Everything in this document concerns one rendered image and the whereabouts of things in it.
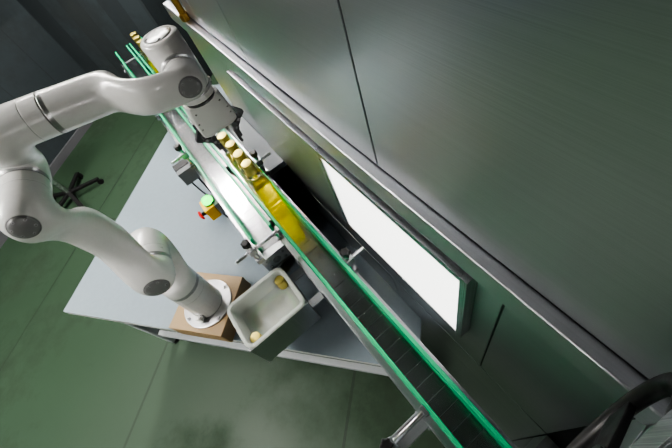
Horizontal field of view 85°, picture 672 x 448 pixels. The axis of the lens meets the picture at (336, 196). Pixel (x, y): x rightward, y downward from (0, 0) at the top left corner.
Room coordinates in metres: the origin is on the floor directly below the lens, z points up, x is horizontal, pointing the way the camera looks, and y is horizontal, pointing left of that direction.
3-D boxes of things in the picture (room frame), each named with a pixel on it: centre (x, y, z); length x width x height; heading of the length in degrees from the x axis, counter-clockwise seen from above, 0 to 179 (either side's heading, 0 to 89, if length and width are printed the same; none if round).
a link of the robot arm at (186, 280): (0.75, 0.61, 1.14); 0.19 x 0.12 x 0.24; 12
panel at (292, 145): (0.61, 0.00, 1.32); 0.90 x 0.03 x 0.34; 19
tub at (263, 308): (0.52, 0.34, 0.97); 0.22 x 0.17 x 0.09; 109
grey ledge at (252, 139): (1.48, 0.32, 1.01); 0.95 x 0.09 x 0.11; 19
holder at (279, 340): (0.53, 0.32, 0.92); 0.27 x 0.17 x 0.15; 109
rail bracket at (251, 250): (0.66, 0.29, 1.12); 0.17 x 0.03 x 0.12; 109
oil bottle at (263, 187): (0.81, 0.21, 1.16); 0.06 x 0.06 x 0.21; 18
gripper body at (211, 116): (0.81, 0.21, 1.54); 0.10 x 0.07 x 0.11; 108
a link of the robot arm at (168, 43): (0.81, 0.20, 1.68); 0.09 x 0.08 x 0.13; 12
